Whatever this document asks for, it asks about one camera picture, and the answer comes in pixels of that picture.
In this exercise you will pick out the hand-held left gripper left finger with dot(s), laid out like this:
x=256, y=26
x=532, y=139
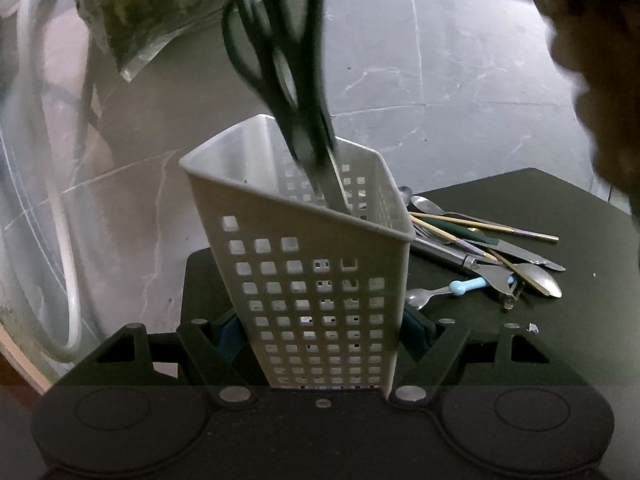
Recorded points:
x=231, y=336

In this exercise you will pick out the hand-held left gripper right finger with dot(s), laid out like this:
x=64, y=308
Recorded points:
x=415, y=334

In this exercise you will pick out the white perforated utensil basket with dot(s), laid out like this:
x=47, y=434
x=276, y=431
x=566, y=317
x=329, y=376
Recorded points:
x=280, y=280

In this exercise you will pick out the steel fork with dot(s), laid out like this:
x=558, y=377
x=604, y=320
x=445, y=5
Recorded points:
x=440, y=247

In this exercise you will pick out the steel peeler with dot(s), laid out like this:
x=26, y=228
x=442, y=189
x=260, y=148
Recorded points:
x=500, y=279

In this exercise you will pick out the small steel spoon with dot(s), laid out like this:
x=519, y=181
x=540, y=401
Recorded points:
x=428, y=204

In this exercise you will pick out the gold chopstick with purple tip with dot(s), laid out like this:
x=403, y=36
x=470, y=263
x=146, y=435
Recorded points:
x=490, y=227

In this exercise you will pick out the steel table knife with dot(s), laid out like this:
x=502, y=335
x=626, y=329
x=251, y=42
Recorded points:
x=525, y=254

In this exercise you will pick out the steel spoon tip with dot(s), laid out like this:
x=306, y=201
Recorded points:
x=404, y=193

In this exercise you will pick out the clear plastic bag of scraps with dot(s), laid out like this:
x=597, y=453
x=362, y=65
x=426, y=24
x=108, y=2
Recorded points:
x=130, y=10

